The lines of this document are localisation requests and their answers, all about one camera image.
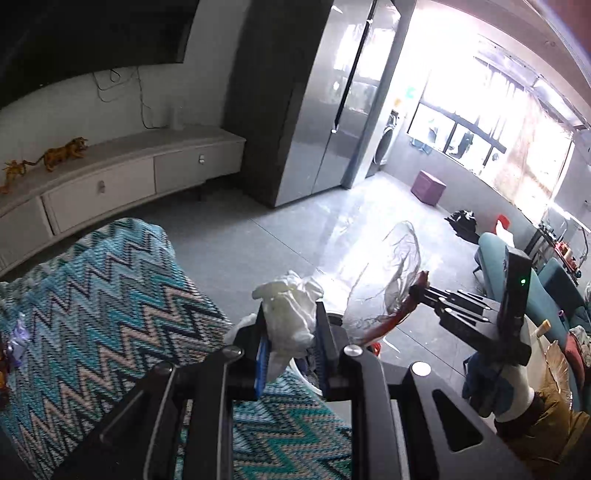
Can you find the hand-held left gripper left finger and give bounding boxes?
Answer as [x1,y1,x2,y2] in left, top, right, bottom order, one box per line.
[54,300,271,480]

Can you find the clear plastic wrapper red edge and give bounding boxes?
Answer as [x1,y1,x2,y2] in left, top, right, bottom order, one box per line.
[323,220,431,348]

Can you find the purple plastic wrapper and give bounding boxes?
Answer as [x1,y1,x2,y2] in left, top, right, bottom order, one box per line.
[8,314,31,352]

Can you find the white television cabinet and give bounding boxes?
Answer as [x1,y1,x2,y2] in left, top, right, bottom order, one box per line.
[0,126,247,278]

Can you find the dangling television cables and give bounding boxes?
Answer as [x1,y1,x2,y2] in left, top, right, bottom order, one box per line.
[94,67,156,130]

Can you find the zigzag knitted blanket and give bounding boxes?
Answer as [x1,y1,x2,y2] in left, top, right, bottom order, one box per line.
[0,218,355,480]

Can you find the golden tiger figurine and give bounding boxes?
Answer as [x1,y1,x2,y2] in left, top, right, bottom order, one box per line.
[25,137,89,173]

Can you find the silver washing machine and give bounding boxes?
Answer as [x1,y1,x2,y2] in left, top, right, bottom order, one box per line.
[365,110,407,179]

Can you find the black bag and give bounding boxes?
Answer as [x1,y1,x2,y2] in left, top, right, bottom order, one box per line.
[444,209,481,243]

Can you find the person's right forearm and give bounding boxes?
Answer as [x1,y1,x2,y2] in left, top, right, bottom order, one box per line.
[496,392,591,480]

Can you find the large window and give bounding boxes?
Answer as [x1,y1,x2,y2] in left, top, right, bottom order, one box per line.
[406,34,579,205]

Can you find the silver refrigerator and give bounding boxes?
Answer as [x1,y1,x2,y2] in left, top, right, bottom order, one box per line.
[274,0,417,207]

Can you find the purple stool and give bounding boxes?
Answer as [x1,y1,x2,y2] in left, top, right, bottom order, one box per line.
[412,170,448,206]

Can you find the person's right hand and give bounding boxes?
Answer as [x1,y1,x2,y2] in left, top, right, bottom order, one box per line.
[463,354,537,424]

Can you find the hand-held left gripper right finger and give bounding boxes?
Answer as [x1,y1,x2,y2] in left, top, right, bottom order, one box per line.
[315,299,532,480]

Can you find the black wall television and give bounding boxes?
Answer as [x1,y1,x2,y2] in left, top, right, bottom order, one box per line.
[0,0,200,110]

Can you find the teal sofa chair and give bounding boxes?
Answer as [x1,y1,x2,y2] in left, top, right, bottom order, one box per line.
[477,232,591,340]

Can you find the amber glass plate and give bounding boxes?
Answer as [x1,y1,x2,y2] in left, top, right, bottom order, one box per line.
[542,342,575,409]

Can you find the dark grey tall cabinet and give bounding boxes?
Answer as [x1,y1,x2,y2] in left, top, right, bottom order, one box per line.
[224,0,334,209]

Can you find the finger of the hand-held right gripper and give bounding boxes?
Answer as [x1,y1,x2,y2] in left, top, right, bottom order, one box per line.
[409,285,486,306]
[434,302,498,322]

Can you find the golden dragon figurine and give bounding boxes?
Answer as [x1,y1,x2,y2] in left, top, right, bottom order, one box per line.
[0,160,29,195]

